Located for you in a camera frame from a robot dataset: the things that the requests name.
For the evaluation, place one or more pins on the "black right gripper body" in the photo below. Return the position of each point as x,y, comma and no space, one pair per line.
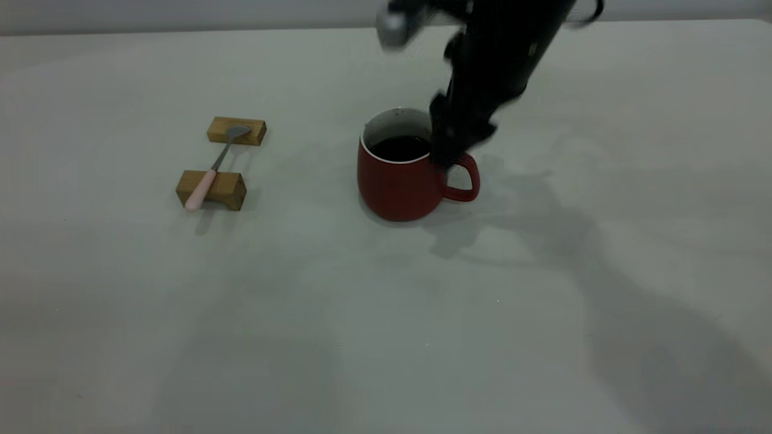
494,54

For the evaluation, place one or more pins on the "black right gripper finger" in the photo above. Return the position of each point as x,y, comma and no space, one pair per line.
445,135
479,129

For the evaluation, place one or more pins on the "red ceramic cup with coffee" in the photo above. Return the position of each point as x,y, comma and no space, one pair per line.
398,190

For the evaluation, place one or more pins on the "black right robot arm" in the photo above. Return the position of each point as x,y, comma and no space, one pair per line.
558,9

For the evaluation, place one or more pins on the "flat rectangular wooden block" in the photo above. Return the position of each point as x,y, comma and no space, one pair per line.
253,134

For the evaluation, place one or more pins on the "arched wooden block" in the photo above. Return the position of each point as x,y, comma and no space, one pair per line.
229,191

